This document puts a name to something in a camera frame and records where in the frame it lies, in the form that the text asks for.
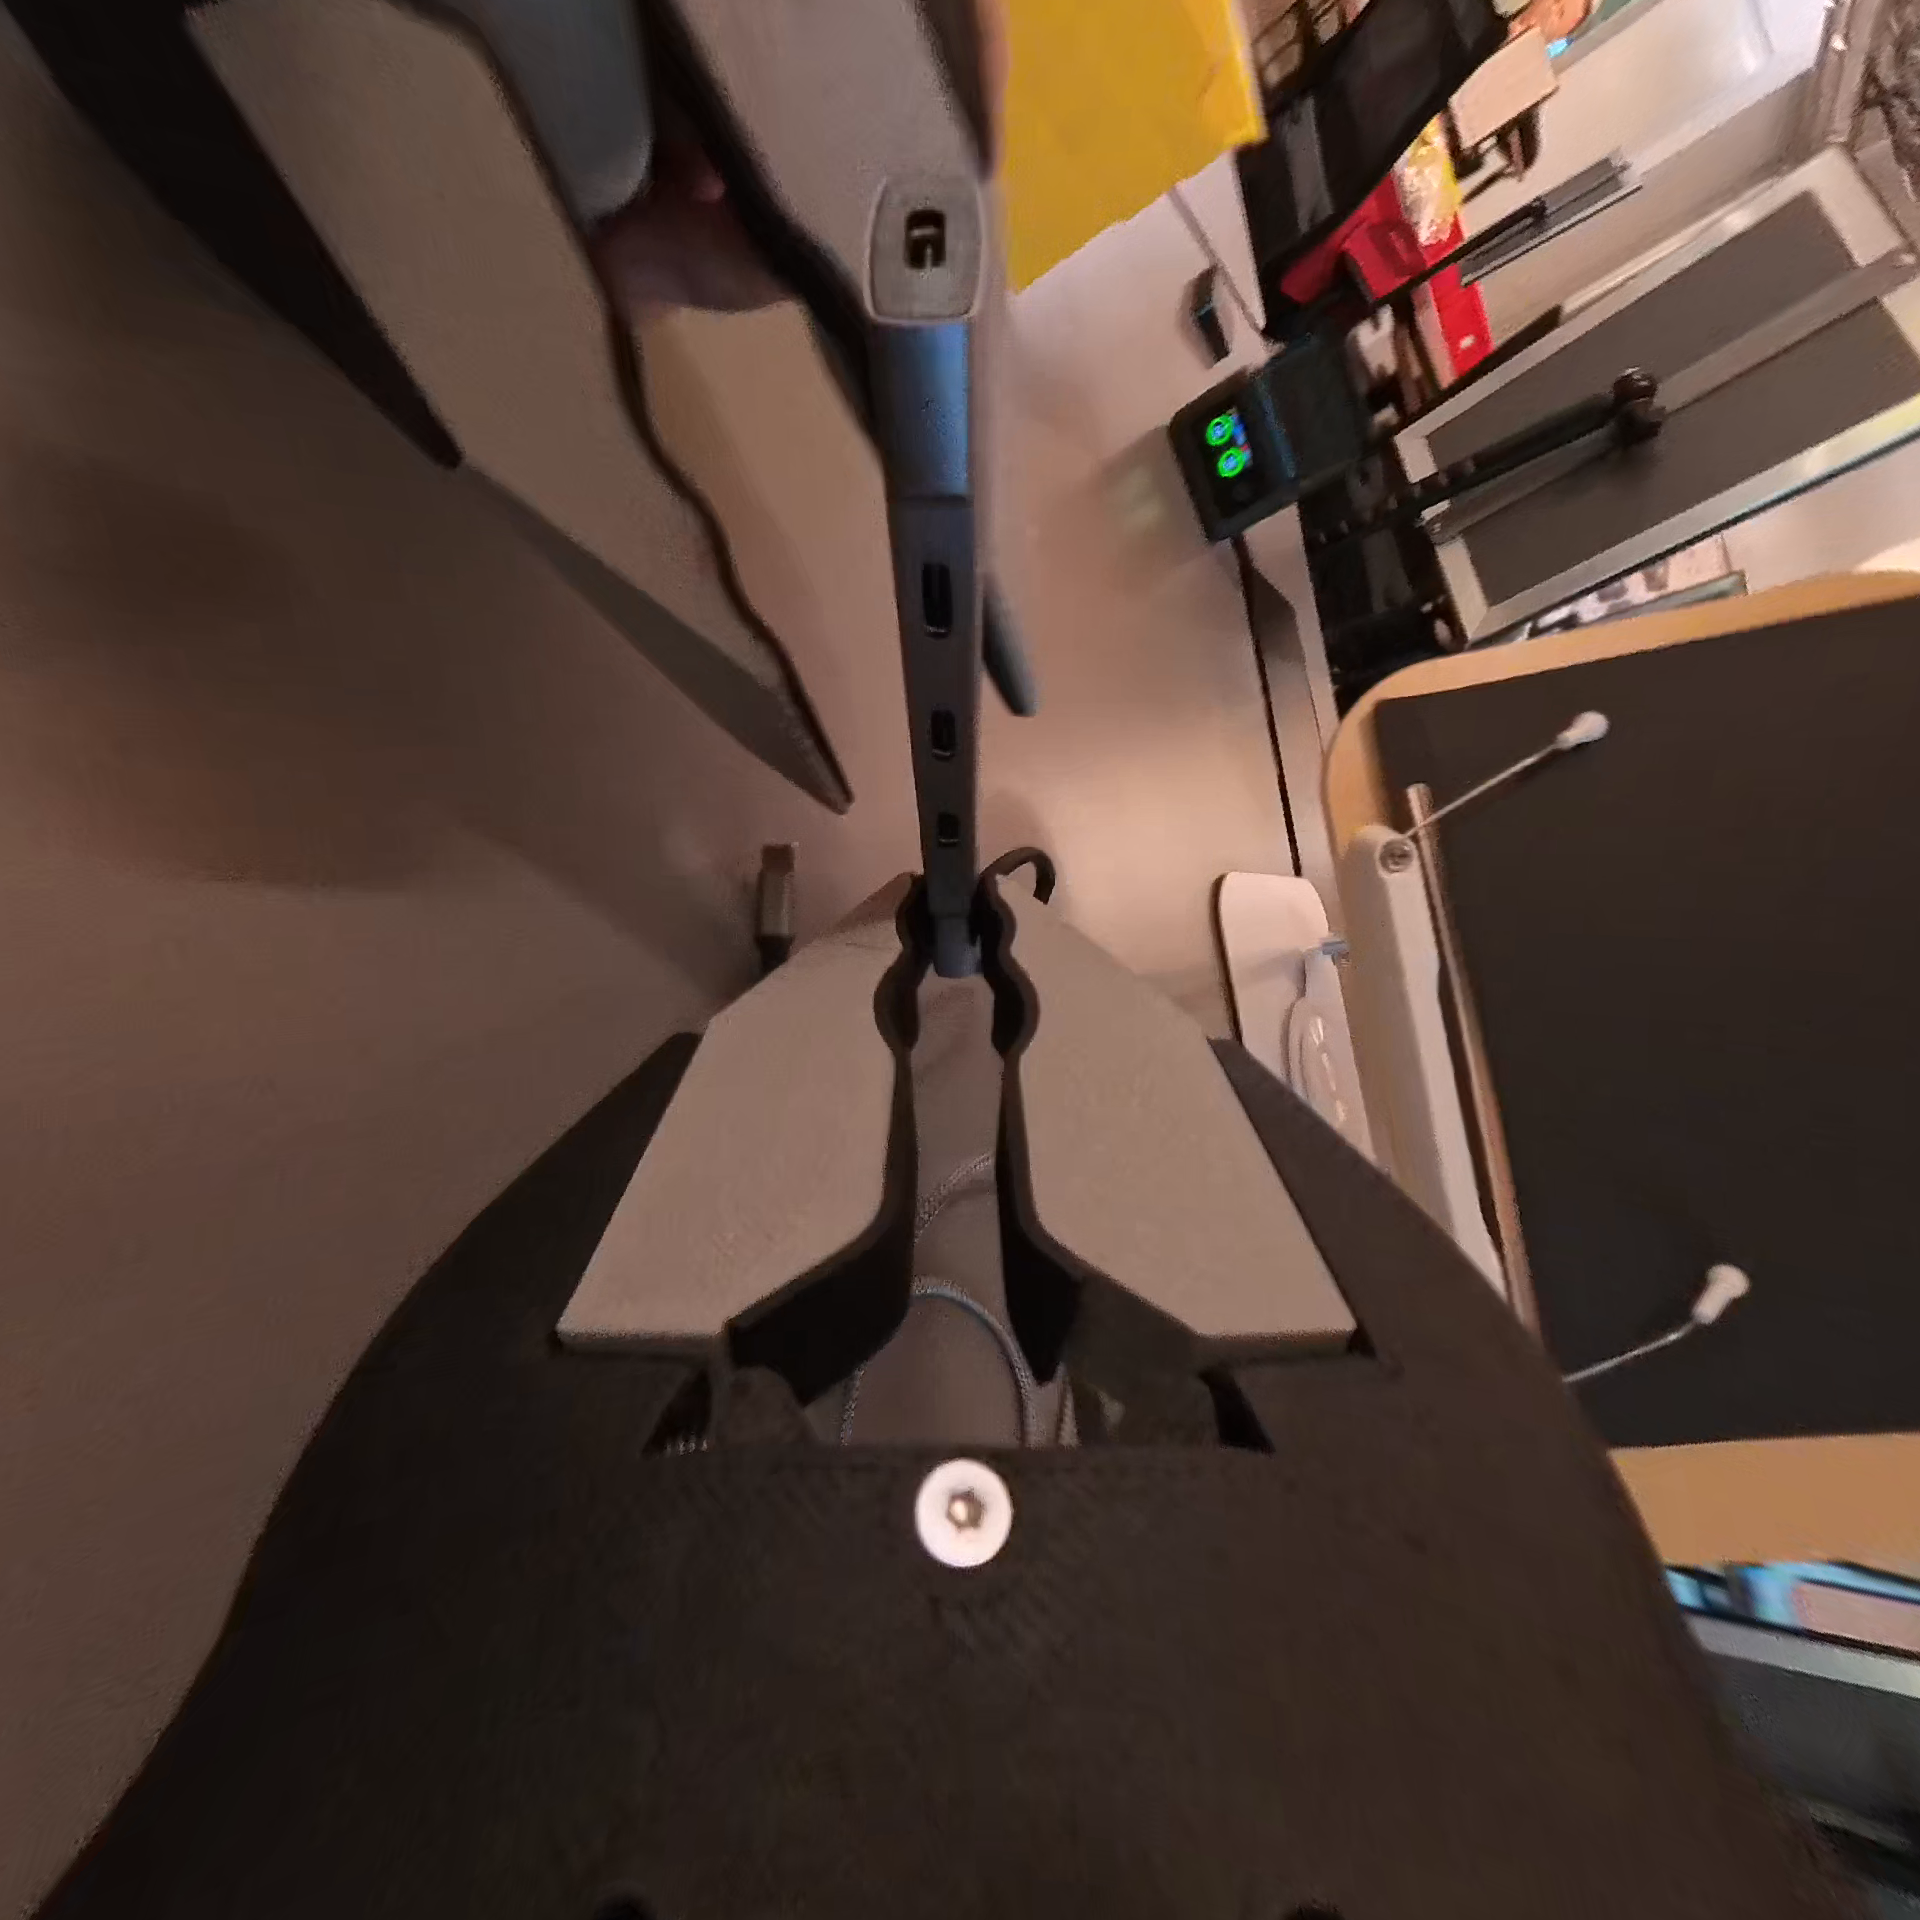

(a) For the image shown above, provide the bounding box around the grey braided usb cable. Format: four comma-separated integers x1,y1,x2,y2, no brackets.
753,843,1080,1448

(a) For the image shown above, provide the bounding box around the black charger with green lights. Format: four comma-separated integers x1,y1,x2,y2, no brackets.
1167,335,1373,544

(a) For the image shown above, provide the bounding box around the black board with wooden rim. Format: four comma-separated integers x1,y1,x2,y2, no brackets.
1318,576,1920,1577

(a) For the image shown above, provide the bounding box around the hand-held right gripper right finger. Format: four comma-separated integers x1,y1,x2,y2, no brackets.
983,884,1355,1377

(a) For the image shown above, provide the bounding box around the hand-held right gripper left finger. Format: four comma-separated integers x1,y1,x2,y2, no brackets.
555,873,923,1407

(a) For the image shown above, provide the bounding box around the yellow box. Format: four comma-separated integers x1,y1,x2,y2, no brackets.
996,0,1268,294

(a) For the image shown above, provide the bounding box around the person's left hand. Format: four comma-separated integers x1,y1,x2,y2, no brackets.
598,132,822,313

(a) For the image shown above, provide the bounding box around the white stand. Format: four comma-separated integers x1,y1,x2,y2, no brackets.
1212,822,1539,1336

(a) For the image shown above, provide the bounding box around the red printed bag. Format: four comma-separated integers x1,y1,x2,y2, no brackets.
1288,119,1501,376

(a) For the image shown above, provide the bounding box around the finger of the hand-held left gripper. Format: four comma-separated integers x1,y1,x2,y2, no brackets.
187,0,857,815
660,0,992,324

